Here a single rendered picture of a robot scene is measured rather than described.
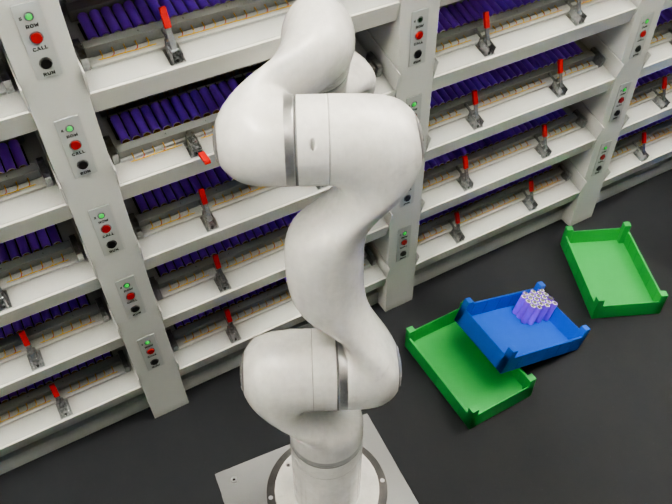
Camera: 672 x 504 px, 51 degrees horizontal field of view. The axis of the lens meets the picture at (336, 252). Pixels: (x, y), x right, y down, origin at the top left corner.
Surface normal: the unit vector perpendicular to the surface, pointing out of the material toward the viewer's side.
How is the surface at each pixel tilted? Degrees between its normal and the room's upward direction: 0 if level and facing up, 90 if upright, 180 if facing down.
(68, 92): 90
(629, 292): 0
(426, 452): 0
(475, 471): 0
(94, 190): 90
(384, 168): 83
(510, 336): 18
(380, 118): 25
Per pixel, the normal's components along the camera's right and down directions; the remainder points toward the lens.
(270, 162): 0.00, 0.63
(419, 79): 0.49, 0.63
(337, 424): 0.40, -0.43
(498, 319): 0.26, -0.77
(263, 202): 0.11, -0.50
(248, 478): 0.00, -0.72
